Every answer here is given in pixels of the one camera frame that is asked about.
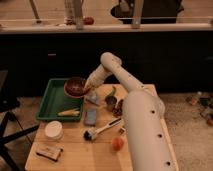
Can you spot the wooden block with label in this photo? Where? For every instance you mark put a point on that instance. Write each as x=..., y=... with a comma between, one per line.
x=50, y=152

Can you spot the white round lidded container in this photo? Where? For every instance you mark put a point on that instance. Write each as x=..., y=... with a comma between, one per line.
x=54, y=130

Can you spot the brown pine cone object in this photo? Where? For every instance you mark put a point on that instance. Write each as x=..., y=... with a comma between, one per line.
x=117, y=111

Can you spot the green chili pepper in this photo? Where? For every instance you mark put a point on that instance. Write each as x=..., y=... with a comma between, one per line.
x=112, y=93

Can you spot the metal cup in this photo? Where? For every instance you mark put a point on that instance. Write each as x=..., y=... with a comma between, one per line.
x=111, y=102

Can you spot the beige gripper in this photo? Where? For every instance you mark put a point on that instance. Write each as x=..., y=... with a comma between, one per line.
x=88, y=85

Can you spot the red object on shelf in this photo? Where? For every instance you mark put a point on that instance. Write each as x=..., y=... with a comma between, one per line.
x=88, y=21

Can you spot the pale corn cob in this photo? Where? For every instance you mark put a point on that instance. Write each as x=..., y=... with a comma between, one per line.
x=71, y=112

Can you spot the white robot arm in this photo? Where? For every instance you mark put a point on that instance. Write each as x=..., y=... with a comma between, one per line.
x=143, y=115

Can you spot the grey triangular cloth piece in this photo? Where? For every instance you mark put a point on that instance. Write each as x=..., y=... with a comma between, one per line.
x=93, y=98

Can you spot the green plastic tray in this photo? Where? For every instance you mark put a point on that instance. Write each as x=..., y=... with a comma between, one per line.
x=55, y=101

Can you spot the white handled brush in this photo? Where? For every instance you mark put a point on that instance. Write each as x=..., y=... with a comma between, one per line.
x=91, y=134

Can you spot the blue sponge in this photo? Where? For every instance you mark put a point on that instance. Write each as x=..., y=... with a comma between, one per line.
x=90, y=117

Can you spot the dark red bowl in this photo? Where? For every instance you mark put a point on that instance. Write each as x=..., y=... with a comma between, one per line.
x=74, y=87

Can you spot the small green handled tool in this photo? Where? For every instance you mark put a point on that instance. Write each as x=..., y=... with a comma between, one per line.
x=122, y=130

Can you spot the orange fruit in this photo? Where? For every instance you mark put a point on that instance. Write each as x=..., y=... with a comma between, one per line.
x=117, y=143

